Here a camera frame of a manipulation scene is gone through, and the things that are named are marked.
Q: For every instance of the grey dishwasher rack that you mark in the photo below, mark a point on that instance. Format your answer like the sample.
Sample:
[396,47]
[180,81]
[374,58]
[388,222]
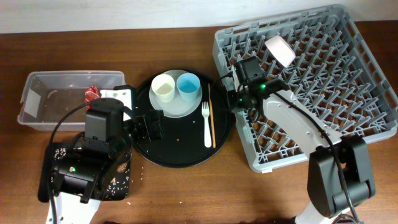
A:
[334,74]

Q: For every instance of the light blue cup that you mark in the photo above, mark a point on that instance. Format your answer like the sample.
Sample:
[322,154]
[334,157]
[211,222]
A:
[188,85]

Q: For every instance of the rectangular black tray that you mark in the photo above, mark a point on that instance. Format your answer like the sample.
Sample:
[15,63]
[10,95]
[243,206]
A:
[60,150]

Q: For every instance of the rice and food scraps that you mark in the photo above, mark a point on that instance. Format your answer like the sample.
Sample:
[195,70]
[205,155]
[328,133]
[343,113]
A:
[118,188]

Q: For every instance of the wooden chopstick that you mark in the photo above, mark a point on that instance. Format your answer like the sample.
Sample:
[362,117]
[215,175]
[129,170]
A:
[213,136]

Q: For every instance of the brown food lump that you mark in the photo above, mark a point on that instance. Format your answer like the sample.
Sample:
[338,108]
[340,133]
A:
[123,167]

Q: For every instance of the round black tray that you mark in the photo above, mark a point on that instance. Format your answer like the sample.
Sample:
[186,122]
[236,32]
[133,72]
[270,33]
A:
[182,144]

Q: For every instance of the red snack wrapper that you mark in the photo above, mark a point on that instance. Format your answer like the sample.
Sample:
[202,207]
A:
[91,93]

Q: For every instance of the clear plastic bin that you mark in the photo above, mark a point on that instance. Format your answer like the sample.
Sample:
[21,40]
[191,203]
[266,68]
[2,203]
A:
[48,96]

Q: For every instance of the white plastic fork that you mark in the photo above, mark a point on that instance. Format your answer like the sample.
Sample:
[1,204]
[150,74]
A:
[205,110]

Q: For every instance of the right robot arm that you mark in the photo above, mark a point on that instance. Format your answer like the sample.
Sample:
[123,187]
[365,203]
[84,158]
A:
[340,175]

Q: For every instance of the pink bowl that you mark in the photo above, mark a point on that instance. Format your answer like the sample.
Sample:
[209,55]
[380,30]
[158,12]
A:
[281,50]

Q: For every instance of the white cup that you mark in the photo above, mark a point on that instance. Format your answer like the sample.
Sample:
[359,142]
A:
[163,86]

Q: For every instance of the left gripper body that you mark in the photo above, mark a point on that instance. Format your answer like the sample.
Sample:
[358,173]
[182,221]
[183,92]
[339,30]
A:
[138,129]

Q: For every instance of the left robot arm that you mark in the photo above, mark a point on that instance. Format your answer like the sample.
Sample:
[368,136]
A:
[77,183]

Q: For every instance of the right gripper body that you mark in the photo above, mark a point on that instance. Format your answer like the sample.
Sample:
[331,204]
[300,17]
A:
[241,98]

